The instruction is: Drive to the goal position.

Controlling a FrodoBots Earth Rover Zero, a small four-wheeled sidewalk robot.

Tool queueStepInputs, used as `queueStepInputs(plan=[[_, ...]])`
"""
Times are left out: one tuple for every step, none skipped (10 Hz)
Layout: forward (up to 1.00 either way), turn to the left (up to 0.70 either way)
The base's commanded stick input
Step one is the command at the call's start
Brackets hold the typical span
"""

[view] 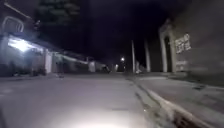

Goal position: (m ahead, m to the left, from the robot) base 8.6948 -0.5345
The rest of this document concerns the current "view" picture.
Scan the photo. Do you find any grey asphalt road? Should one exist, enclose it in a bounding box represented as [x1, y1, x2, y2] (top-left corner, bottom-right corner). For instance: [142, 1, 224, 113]
[0, 73, 178, 128]

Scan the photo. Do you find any dark tree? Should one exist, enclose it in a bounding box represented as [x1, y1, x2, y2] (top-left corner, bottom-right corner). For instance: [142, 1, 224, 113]
[34, 0, 91, 56]

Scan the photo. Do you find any row of lit buildings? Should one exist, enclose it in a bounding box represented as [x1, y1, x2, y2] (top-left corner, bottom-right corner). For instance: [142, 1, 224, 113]
[0, 1, 111, 78]

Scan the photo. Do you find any grey pavement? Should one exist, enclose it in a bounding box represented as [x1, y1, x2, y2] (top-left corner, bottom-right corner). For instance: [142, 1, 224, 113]
[134, 73, 224, 128]

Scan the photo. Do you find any grey concrete kerb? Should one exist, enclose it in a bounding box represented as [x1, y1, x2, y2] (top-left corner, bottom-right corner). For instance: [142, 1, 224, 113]
[128, 77, 216, 128]

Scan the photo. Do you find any pale pole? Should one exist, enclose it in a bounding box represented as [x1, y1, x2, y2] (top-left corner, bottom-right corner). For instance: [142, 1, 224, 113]
[130, 39, 137, 74]
[144, 39, 152, 73]

